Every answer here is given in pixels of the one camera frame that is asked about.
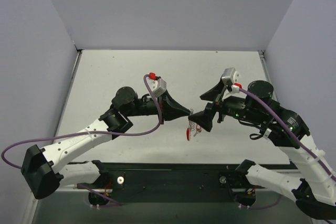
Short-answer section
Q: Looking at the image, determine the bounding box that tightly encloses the purple cable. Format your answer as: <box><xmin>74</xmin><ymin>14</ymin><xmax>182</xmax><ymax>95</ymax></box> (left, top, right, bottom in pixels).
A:
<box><xmin>233</xmin><ymin>83</ymin><xmax>336</xmax><ymax>183</ymax></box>
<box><xmin>1</xmin><ymin>73</ymin><xmax>162</xmax><ymax>169</ymax></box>

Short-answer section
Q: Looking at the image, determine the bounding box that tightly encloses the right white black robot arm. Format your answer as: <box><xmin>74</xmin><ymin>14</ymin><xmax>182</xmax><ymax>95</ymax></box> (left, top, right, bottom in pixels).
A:
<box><xmin>188</xmin><ymin>80</ymin><xmax>335</xmax><ymax>221</ymax></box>

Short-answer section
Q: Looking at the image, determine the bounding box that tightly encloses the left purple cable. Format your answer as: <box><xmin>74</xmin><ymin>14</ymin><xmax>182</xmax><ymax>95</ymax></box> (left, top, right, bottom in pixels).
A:
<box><xmin>1</xmin><ymin>73</ymin><xmax>162</xmax><ymax>169</ymax></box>

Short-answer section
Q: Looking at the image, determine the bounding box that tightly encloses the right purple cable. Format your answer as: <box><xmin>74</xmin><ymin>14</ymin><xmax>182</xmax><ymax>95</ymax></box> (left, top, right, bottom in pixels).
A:
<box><xmin>233</xmin><ymin>83</ymin><xmax>336</xmax><ymax>183</ymax></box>

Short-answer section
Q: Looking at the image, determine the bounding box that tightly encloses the red tagged key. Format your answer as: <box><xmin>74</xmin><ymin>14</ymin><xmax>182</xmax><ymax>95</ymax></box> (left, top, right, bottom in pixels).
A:
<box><xmin>193</xmin><ymin>125</ymin><xmax>202</xmax><ymax>137</ymax></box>

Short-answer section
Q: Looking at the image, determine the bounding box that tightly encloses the red round key tag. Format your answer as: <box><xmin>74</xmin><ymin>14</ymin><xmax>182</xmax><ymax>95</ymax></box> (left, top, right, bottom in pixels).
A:
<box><xmin>186</xmin><ymin>127</ymin><xmax>192</xmax><ymax>141</ymax></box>

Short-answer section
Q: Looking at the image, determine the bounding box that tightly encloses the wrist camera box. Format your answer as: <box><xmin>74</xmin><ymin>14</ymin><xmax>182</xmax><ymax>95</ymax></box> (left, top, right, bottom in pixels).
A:
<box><xmin>221</xmin><ymin>67</ymin><xmax>241</xmax><ymax>86</ymax></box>
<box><xmin>149</xmin><ymin>78</ymin><xmax>167</xmax><ymax>98</ymax></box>

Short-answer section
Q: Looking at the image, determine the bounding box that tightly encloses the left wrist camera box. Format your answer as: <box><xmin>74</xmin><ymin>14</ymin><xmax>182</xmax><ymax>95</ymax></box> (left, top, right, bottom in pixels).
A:
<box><xmin>149</xmin><ymin>78</ymin><xmax>167</xmax><ymax>98</ymax></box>

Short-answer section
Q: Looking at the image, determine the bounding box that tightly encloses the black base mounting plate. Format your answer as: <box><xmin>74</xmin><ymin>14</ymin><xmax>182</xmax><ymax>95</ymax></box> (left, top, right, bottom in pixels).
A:
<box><xmin>70</xmin><ymin>160</ymin><xmax>266</xmax><ymax>208</ymax></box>

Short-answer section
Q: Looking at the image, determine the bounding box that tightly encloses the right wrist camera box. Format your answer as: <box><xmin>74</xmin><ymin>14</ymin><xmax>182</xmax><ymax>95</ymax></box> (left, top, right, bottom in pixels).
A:
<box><xmin>221</xmin><ymin>67</ymin><xmax>241</xmax><ymax>86</ymax></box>

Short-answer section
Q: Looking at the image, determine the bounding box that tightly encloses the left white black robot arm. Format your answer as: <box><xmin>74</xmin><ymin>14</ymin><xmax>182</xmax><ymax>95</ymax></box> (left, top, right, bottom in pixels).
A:
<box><xmin>21</xmin><ymin>87</ymin><xmax>190</xmax><ymax>199</ymax></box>

